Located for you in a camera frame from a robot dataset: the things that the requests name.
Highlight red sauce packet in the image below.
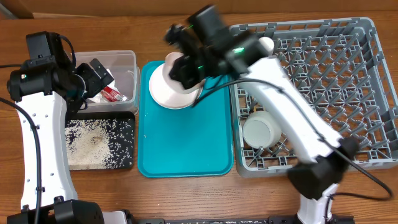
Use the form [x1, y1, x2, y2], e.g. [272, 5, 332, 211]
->
[100, 86, 126, 102]

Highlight white napkin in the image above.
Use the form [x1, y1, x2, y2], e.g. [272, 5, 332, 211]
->
[86, 68, 128, 104]

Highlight small pink bowl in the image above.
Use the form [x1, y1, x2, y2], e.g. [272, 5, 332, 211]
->
[162, 52, 183, 85]

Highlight cream cup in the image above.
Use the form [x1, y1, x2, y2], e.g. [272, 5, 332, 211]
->
[259, 37, 275, 56]

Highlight grey bowl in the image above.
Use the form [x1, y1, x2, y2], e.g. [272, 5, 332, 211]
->
[243, 111, 282, 149]

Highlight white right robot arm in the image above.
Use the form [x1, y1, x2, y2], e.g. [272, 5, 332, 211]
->
[164, 4, 359, 223]

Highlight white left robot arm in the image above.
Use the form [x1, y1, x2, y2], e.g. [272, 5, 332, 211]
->
[7, 31, 134, 223]

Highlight grey dishwasher rack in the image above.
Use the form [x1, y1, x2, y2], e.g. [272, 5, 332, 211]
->
[230, 17, 397, 170]

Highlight clear plastic bin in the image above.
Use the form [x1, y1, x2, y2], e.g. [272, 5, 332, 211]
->
[75, 50, 141, 114]

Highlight large pink plate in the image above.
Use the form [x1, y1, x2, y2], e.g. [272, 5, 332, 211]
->
[149, 63, 203, 110]

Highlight black plastic tray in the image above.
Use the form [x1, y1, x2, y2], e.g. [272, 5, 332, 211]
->
[64, 111, 136, 170]

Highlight spilled rice pile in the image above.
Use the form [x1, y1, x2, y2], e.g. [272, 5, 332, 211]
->
[64, 119, 135, 170]

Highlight teal plastic tray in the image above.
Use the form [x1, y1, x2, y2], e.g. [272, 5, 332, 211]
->
[137, 61, 233, 178]

